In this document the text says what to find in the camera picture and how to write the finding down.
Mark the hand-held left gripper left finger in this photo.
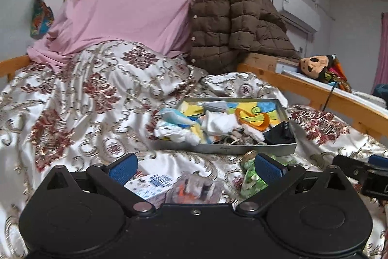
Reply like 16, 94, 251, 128
39, 153, 155, 217

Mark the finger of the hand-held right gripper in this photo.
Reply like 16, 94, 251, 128
332, 155, 371, 179
368, 155, 388, 170

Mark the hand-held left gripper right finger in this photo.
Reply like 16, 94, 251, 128
236, 153, 352, 215

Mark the black cloth with white print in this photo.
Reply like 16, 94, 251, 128
263, 121, 296, 145

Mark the white textured mitt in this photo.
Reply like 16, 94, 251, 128
242, 125, 266, 142

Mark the metal tray with painted bottom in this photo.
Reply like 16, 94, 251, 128
153, 97, 298, 156

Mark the beige drawstring pouch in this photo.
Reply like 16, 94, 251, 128
223, 131, 267, 146

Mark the white sock with blue print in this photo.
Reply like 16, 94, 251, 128
154, 122, 201, 146

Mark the white cloth with label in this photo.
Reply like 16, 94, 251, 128
202, 111, 243, 138

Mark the light blue tissue packet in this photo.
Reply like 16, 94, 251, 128
159, 109, 196, 127

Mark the grey face mask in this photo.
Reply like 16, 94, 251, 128
206, 100, 228, 113

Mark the green white patterned cloth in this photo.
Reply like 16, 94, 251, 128
241, 151, 293, 199

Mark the blue white patterned packet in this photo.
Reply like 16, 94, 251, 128
124, 174, 176, 207

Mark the floral satin blanket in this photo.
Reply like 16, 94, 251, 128
0, 41, 388, 259

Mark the dark teal cloth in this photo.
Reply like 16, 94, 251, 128
372, 84, 388, 102

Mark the clear plastic bag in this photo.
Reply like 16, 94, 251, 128
165, 172, 224, 205

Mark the colourful patterned cloth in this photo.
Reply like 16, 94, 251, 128
321, 54, 352, 92

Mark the tan spotted plush toy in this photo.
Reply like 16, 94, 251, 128
299, 55, 334, 79

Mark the light wooden box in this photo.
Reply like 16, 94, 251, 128
242, 52, 300, 73

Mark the pink curtain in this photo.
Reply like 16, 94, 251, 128
374, 12, 388, 94

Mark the brown puffer jacket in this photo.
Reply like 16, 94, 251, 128
187, 0, 302, 76

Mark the white air conditioner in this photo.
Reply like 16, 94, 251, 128
271, 0, 322, 33

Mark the pink bed sheet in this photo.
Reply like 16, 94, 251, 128
27, 0, 234, 71

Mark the black cable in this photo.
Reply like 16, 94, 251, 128
323, 81, 337, 111

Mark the wooden bed rail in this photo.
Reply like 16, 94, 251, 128
0, 55, 388, 138

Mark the dark colourful wall poster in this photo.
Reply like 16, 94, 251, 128
30, 0, 54, 39

